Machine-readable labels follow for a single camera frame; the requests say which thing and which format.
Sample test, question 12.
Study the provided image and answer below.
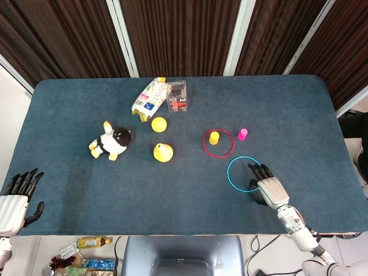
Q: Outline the dark red item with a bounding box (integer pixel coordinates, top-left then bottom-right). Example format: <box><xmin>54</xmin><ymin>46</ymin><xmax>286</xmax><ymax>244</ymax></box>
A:
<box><xmin>49</xmin><ymin>255</ymin><xmax>76</xmax><ymax>270</ymax></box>

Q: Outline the blue snack packet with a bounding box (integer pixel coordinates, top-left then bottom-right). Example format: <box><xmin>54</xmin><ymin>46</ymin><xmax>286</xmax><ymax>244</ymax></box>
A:
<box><xmin>82</xmin><ymin>258</ymin><xmax>118</xmax><ymax>270</ymax></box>

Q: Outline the beige cloth bundle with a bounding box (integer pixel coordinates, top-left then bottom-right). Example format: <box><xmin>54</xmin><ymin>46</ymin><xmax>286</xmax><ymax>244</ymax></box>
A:
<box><xmin>351</xmin><ymin>137</ymin><xmax>368</xmax><ymax>200</ymax></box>

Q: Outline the white yellow snack bag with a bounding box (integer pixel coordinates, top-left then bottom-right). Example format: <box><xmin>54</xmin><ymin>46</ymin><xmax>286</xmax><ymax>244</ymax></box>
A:
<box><xmin>131</xmin><ymin>76</ymin><xmax>168</xmax><ymax>124</ymax></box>

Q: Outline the yellow toy pear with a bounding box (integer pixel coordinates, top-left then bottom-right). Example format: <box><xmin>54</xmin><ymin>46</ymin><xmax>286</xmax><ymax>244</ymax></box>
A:
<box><xmin>153</xmin><ymin>143</ymin><xmax>174</xmax><ymax>163</ymax></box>

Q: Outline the blue grey chair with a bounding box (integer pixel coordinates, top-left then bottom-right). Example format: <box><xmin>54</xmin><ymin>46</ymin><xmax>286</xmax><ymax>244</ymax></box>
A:
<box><xmin>120</xmin><ymin>235</ymin><xmax>245</xmax><ymax>276</ymax></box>

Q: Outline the black white plush penguin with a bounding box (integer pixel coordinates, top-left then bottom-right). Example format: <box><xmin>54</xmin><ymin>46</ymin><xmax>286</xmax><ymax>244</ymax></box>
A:
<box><xmin>88</xmin><ymin>121</ymin><xmax>133</xmax><ymax>162</ymax></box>

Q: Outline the white plastic item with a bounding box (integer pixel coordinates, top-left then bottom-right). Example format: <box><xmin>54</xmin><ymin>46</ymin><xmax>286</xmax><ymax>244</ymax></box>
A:
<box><xmin>56</xmin><ymin>242</ymin><xmax>80</xmax><ymax>259</ymax></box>

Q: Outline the clear plastic box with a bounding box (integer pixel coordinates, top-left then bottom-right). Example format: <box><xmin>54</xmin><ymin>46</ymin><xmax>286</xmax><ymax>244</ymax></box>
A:
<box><xmin>166</xmin><ymin>80</ymin><xmax>190</xmax><ymax>114</ymax></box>

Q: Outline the cyan plastic ring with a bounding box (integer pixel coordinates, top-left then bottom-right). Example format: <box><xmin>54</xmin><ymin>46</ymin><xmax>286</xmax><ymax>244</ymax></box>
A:
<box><xmin>227</xmin><ymin>156</ymin><xmax>263</xmax><ymax>193</ymax></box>

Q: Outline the green snack packet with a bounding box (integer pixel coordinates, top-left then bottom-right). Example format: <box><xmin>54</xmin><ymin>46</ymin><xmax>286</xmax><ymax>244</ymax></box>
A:
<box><xmin>65</xmin><ymin>266</ymin><xmax>87</xmax><ymax>276</ymax></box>

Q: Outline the black floor cable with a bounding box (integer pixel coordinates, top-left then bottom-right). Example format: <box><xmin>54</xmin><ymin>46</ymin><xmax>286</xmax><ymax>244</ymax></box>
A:
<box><xmin>114</xmin><ymin>236</ymin><xmax>123</xmax><ymax>261</ymax></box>
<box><xmin>246</xmin><ymin>235</ymin><xmax>288</xmax><ymax>276</ymax></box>

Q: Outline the blue table cloth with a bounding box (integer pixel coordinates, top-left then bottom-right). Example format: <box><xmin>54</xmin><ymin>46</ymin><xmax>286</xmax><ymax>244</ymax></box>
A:
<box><xmin>0</xmin><ymin>74</ymin><xmax>368</xmax><ymax>236</ymax></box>

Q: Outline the black bag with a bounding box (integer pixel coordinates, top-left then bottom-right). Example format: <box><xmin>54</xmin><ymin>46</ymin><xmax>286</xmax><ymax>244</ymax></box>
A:
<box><xmin>339</xmin><ymin>110</ymin><xmax>368</xmax><ymax>139</ymax></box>

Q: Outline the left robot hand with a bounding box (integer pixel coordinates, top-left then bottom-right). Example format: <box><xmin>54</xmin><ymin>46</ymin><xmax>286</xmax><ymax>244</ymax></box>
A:
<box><xmin>0</xmin><ymin>168</ymin><xmax>45</xmax><ymax>235</ymax></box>

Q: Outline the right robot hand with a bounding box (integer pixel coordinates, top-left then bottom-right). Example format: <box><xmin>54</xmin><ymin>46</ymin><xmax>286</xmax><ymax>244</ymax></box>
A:
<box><xmin>247</xmin><ymin>163</ymin><xmax>290</xmax><ymax>209</ymax></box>

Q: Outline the yellow round toy fruit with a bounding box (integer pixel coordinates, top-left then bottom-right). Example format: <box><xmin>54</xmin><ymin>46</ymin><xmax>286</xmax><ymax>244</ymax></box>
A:
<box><xmin>151</xmin><ymin>116</ymin><xmax>168</xmax><ymax>133</ymax></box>

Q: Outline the red plastic ring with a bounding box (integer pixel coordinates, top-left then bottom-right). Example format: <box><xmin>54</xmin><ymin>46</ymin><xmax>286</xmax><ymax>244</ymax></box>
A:
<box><xmin>202</xmin><ymin>129</ymin><xmax>235</xmax><ymax>158</ymax></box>

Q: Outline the brown slatted partition panel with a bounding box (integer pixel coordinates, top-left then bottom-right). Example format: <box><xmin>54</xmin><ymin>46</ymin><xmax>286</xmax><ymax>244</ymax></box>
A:
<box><xmin>235</xmin><ymin>0</ymin><xmax>328</xmax><ymax>76</ymax></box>
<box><xmin>0</xmin><ymin>0</ymin><xmax>129</xmax><ymax>87</ymax></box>
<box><xmin>120</xmin><ymin>0</ymin><xmax>242</xmax><ymax>78</ymax></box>
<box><xmin>289</xmin><ymin>0</ymin><xmax>368</xmax><ymax>112</ymax></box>

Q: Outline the white partition post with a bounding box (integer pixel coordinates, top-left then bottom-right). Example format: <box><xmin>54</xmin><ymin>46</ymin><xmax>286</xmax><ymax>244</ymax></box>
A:
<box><xmin>335</xmin><ymin>92</ymin><xmax>368</xmax><ymax>117</ymax></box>
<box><xmin>223</xmin><ymin>0</ymin><xmax>256</xmax><ymax>77</ymax></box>
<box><xmin>0</xmin><ymin>53</ymin><xmax>34</xmax><ymax>96</ymax></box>
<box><xmin>283</xmin><ymin>0</ymin><xmax>336</xmax><ymax>75</ymax></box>
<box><xmin>105</xmin><ymin>0</ymin><xmax>139</xmax><ymax>78</ymax></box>

